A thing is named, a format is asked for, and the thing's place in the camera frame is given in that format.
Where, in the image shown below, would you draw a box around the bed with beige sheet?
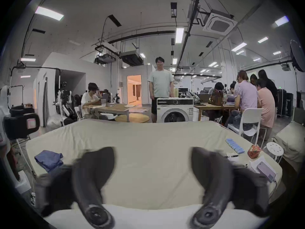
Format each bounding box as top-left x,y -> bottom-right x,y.
26,118 -> 283,211
273,121 -> 305,164

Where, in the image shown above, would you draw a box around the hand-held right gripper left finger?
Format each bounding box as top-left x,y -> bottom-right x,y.
36,147 -> 115,229

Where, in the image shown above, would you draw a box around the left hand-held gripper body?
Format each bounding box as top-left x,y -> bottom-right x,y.
0,85 -> 12,119

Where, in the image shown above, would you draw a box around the white paper sheets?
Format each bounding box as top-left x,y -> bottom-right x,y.
248,155 -> 268,173

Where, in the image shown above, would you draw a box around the white washing machine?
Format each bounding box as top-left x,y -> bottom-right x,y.
156,97 -> 194,123

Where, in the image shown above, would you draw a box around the black round lamp on stand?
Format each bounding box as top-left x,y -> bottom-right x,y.
290,39 -> 305,72

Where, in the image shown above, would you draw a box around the white round stool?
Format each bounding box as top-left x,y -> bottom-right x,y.
265,142 -> 285,164

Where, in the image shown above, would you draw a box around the red patterned pouch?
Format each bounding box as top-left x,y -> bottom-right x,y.
247,144 -> 262,159

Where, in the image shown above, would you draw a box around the folded dark blue garment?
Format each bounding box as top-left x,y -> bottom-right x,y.
34,150 -> 64,173

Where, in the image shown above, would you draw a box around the white and black robot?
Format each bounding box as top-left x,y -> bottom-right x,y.
56,81 -> 79,125

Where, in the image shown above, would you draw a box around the white chair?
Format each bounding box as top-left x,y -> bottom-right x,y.
227,108 -> 264,144

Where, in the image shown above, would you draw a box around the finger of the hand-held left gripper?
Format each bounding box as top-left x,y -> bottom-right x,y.
3,106 -> 40,140

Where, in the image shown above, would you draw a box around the round low wooden table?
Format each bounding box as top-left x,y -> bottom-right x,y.
115,113 -> 150,124

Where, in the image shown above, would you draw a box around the pale purple phone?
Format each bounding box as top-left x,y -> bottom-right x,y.
257,162 -> 277,183

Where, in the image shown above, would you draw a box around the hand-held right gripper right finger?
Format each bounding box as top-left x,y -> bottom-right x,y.
191,147 -> 271,229

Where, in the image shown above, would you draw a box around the group of people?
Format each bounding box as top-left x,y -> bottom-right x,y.
214,69 -> 279,141

